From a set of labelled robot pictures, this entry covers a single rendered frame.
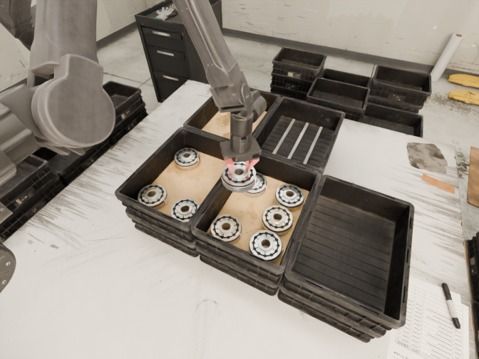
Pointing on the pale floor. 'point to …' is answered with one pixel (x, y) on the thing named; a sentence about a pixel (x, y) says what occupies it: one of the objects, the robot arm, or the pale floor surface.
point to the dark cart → (171, 49)
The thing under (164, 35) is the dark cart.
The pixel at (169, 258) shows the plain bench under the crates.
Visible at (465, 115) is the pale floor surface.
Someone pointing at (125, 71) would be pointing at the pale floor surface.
